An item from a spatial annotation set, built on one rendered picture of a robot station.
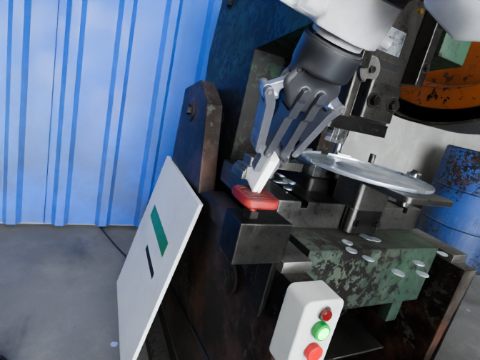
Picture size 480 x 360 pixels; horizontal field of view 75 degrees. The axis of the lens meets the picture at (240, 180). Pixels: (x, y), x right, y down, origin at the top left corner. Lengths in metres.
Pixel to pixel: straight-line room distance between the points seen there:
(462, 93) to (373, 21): 0.73
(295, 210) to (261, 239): 0.18
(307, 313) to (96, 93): 1.50
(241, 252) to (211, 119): 0.53
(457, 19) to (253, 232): 0.35
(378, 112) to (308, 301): 0.45
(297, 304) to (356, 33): 0.36
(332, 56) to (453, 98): 0.74
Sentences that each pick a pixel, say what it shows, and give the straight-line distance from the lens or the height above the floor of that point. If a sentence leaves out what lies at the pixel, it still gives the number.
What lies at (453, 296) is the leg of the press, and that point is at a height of 0.55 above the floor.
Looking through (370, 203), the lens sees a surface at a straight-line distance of 0.74.
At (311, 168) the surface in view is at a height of 0.75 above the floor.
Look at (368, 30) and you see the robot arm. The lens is 0.37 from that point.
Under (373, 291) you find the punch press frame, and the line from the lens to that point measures 0.79.
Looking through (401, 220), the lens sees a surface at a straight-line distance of 0.90.
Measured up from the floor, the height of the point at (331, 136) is 0.84.
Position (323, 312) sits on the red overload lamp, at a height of 0.61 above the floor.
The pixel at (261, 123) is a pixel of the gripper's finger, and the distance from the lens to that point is 0.40.
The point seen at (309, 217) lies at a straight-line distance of 0.68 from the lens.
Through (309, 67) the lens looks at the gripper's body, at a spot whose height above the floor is 0.93.
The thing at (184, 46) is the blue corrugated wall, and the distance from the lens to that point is 1.81.
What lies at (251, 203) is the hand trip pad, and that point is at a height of 0.74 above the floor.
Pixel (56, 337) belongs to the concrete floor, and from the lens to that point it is 1.30.
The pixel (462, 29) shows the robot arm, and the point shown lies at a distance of 0.29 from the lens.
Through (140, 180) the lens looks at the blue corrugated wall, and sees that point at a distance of 1.87.
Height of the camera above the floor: 0.88
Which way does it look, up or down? 15 degrees down
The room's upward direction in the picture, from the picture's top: 13 degrees clockwise
